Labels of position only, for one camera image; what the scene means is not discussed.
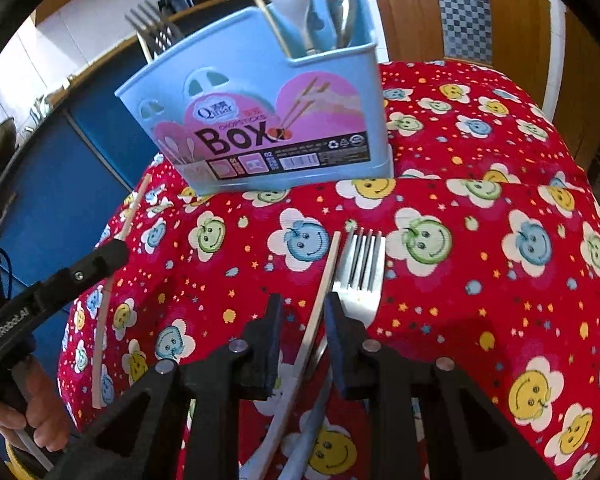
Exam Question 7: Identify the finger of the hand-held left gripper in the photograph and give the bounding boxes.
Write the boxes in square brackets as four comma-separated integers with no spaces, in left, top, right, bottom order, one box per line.
[32,240,130,312]

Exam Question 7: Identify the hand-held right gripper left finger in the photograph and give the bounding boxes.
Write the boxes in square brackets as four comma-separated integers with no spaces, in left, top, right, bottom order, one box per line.
[45,292,286,480]

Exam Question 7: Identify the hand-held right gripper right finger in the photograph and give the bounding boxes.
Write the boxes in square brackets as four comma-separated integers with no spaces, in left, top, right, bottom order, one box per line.
[324,291,556,480]

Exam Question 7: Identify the wooden chopstick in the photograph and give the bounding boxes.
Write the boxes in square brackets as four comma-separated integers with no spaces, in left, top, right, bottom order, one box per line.
[236,0,293,58]
[257,231,342,480]
[91,174,153,408]

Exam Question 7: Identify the silver fork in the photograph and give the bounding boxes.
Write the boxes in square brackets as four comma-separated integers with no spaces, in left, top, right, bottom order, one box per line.
[310,227,387,361]

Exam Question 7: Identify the blue plastic utensil holder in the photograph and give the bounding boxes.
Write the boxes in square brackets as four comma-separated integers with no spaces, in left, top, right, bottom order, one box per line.
[114,0,396,198]

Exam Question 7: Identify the person's left hand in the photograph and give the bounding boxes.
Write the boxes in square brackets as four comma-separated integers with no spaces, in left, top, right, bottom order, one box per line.
[0,356,74,453]

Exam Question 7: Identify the blue kitchen base cabinet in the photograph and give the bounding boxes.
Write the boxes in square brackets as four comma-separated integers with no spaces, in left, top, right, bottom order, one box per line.
[0,45,156,461]

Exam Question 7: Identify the red smiley printed tablecloth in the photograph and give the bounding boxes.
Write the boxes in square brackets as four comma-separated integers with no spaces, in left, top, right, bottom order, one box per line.
[57,60,600,480]

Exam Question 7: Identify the beige fork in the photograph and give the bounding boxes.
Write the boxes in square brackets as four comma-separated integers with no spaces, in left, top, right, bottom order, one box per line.
[125,0,178,61]

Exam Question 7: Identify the wooden door with glass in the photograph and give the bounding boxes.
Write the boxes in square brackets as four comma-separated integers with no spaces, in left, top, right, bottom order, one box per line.
[365,0,551,66]

